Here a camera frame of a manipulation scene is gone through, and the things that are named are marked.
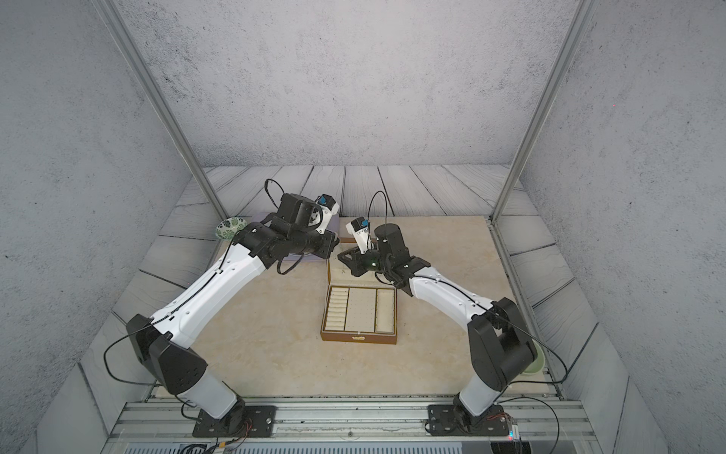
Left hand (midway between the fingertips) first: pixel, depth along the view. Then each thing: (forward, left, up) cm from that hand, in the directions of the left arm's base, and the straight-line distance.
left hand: (343, 240), depth 76 cm
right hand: (-1, +1, -6) cm, 6 cm away
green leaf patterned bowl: (+30, +50, -26) cm, 64 cm away
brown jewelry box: (-7, -3, -24) cm, 25 cm away
